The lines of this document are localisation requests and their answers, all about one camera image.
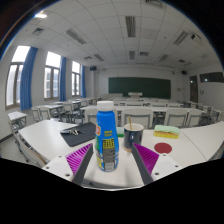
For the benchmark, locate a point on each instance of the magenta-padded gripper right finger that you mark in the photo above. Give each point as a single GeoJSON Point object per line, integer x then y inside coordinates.
{"type": "Point", "coordinates": [146, 159]}

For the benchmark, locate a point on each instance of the tall classroom window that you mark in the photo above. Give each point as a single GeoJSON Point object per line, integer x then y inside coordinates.
{"type": "Point", "coordinates": [15, 80]}
{"type": "Point", "coordinates": [51, 78]}
{"type": "Point", "coordinates": [75, 80]}

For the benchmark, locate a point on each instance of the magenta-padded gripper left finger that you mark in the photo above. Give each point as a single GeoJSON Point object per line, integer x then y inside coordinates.
{"type": "Point", "coordinates": [78, 160]}

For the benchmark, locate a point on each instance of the black wall speaker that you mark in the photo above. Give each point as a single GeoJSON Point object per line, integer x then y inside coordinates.
{"type": "Point", "coordinates": [184, 72]}
{"type": "Point", "coordinates": [93, 68]}

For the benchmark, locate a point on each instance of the white classroom desks and chairs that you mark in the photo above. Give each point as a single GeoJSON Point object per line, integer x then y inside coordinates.
{"type": "Point", "coordinates": [136, 115]}

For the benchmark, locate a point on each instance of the blue drink bottle white cap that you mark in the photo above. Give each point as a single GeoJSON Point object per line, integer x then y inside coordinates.
{"type": "Point", "coordinates": [106, 133]}

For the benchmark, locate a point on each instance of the ceiling light panels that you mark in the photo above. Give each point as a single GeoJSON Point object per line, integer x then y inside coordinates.
{"type": "Point", "coordinates": [130, 26]}

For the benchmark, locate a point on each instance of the dark classroom door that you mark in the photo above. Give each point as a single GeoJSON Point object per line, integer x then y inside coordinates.
{"type": "Point", "coordinates": [193, 89]}

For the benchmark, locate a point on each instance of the green and yellow sponge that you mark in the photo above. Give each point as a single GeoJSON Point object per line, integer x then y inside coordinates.
{"type": "Point", "coordinates": [166, 131]}

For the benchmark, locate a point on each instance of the green chalkboard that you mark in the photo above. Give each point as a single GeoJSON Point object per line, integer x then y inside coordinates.
{"type": "Point", "coordinates": [140, 87]}

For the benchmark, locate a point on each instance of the dark wide wall window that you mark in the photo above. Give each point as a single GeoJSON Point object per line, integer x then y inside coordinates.
{"type": "Point", "coordinates": [211, 77]}

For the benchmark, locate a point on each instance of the dark blue mug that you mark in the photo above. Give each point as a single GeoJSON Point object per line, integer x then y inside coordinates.
{"type": "Point", "coordinates": [133, 138]}

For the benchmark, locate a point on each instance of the blue curtain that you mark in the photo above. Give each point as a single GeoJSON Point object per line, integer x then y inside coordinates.
{"type": "Point", "coordinates": [83, 81]}
{"type": "Point", "coordinates": [28, 80]}
{"type": "Point", "coordinates": [62, 80]}

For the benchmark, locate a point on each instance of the wooden stir stick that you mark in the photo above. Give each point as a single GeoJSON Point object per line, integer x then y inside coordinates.
{"type": "Point", "coordinates": [130, 123]}

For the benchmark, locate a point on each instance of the small green white sponge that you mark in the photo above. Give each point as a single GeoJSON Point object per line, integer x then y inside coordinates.
{"type": "Point", "coordinates": [120, 131]}

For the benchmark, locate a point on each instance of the flat round red coaster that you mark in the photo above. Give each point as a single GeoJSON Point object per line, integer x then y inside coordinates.
{"type": "Point", "coordinates": [163, 148]}

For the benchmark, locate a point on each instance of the bunch of keys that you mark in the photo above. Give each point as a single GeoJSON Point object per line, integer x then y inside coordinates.
{"type": "Point", "coordinates": [72, 131]}

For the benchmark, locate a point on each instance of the white lectern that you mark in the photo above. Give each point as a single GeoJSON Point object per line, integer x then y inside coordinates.
{"type": "Point", "coordinates": [135, 95]}

